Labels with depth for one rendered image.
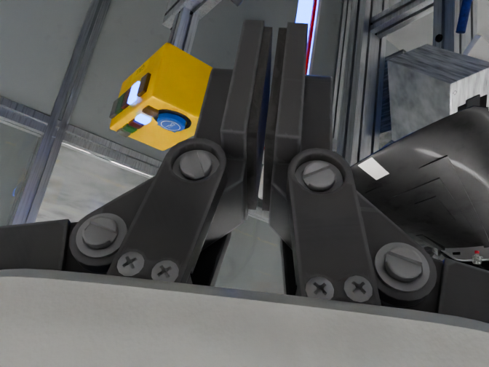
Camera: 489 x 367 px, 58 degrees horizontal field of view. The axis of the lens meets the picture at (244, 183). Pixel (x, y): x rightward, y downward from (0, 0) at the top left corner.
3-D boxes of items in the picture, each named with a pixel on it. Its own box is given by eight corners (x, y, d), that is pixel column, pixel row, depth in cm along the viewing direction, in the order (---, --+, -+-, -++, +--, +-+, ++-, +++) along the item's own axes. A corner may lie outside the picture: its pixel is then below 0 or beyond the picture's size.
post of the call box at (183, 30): (191, 23, 76) (175, 85, 71) (175, 14, 74) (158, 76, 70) (199, 15, 73) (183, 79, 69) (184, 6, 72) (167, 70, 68)
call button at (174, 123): (178, 125, 66) (175, 135, 65) (154, 114, 64) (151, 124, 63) (191, 117, 63) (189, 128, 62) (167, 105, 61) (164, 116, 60)
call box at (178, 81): (176, 100, 79) (162, 153, 75) (124, 73, 74) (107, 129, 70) (227, 65, 66) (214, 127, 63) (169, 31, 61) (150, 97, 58)
